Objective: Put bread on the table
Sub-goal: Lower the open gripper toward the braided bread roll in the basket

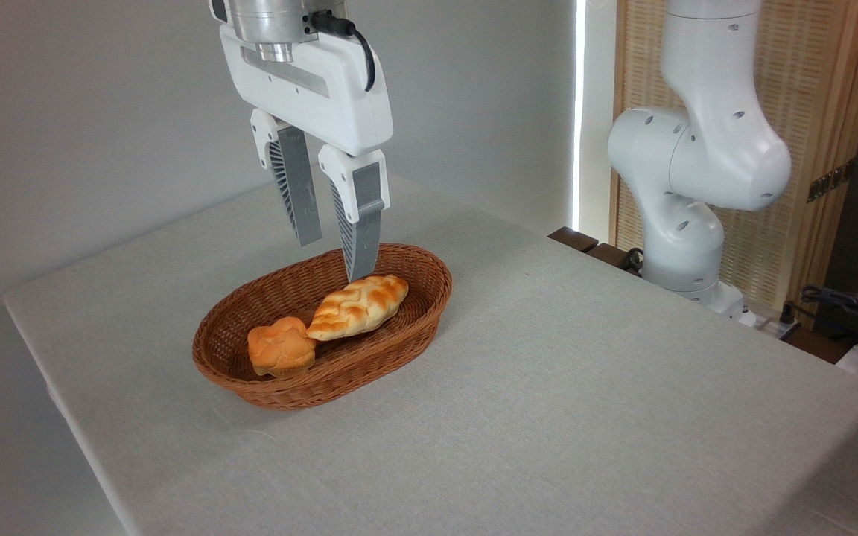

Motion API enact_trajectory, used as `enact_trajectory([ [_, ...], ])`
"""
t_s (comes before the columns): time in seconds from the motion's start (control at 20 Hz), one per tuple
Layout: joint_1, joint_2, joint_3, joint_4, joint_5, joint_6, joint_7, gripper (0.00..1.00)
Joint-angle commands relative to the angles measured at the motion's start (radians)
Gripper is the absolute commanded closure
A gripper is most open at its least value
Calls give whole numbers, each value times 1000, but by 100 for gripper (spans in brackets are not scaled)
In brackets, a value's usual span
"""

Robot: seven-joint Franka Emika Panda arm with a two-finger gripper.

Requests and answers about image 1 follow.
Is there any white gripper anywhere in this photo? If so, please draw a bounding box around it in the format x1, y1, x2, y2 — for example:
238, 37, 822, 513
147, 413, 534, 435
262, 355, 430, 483
220, 25, 395, 284

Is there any long braided bread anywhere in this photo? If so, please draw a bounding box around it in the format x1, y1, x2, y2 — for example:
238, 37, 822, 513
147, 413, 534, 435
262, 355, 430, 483
306, 275, 410, 342

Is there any black cable bundle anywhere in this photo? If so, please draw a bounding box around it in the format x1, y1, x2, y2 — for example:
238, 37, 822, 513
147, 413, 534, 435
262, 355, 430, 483
800, 284, 858, 352

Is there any round bread roll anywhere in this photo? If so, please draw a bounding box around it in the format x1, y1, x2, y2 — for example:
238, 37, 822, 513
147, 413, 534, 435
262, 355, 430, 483
247, 316, 317, 377

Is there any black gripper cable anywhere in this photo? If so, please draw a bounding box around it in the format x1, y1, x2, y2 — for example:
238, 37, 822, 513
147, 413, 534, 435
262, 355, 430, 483
308, 10, 377, 93

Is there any brown wicker basket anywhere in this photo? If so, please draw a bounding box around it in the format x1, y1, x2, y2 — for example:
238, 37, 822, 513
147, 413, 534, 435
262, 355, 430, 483
192, 243, 453, 411

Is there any dark metal screen hinge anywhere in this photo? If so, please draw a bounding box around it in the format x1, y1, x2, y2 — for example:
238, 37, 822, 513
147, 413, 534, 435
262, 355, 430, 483
807, 159, 855, 203

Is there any white power strip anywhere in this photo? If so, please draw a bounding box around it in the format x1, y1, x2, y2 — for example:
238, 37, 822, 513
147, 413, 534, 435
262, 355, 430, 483
740, 307, 804, 342

